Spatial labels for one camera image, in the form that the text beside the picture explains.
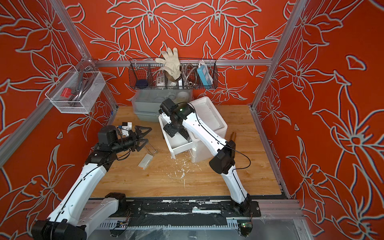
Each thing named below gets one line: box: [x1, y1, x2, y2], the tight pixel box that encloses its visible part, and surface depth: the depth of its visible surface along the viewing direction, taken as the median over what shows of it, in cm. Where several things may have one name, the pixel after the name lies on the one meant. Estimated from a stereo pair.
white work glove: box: [155, 47, 182, 82], surface depth 91 cm
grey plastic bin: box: [132, 88, 195, 123], surface depth 102 cm
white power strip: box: [156, 75, 166, 87], surface depth 95 cm
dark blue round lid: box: [136, 79, 148, 87], surface depth 100 cm
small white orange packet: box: [137, 153, 154, 171], surface depth 91 cm
